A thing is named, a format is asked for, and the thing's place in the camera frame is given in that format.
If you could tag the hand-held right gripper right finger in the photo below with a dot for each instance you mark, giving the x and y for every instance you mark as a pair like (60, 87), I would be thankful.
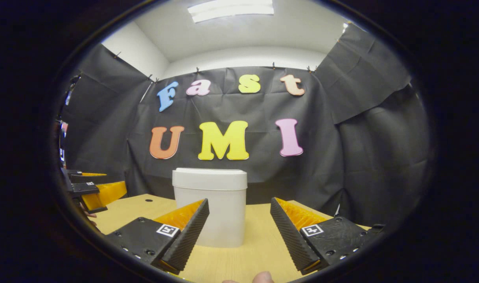
(292, 239)

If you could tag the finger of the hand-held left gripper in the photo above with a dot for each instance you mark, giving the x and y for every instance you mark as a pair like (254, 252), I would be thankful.
(80, 177)
(105, 194)

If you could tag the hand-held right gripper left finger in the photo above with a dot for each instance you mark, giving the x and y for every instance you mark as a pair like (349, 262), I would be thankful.
(190, 239)

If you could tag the white desktop garbage bin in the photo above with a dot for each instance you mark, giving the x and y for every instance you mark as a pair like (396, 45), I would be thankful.
(223, 184)

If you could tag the wooden desktop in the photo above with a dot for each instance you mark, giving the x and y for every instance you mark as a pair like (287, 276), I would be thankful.
(255, 236)

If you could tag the black backdrop cloth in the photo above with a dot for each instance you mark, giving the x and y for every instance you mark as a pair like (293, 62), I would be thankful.
(341, 157)

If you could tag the ceiling light panel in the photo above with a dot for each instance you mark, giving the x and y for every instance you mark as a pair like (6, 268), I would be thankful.
(231, 10)
(345, 27)

